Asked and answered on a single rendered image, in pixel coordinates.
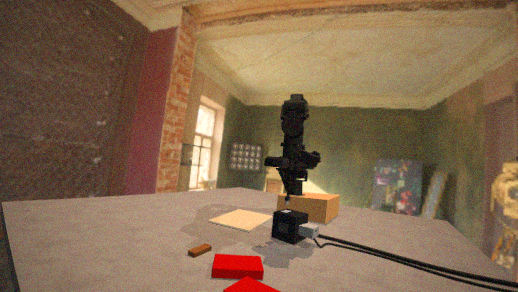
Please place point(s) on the beige flat square panel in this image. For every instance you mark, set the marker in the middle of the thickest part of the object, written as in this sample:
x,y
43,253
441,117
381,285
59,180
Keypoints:
x,y
241,220

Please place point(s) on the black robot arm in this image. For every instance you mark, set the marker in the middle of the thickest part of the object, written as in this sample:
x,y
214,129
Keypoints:
x,y
293,113

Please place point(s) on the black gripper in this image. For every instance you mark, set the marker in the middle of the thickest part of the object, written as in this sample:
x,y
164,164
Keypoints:
x,y
289,170

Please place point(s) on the red flat block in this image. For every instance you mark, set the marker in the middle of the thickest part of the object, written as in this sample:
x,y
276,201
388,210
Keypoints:
x,y
237,267
249,285

